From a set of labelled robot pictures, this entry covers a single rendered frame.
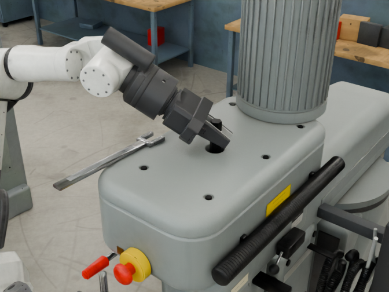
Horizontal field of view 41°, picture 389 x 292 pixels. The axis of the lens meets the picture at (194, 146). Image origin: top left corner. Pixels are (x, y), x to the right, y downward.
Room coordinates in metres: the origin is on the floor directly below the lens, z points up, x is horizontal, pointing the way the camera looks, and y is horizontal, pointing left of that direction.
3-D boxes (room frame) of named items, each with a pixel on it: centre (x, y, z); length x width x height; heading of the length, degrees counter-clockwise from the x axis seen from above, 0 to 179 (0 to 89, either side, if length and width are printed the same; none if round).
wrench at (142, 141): (0.82, 0.15, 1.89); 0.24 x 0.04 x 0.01; 139
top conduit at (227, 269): (0.81, -0.18, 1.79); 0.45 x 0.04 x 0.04; 142
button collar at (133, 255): (0.69, 0.10, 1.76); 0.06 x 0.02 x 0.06; 52
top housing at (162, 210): (0.88, -0.05, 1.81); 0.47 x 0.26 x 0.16; 142
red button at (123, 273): (0.67, 0.12, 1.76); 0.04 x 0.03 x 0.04; 52
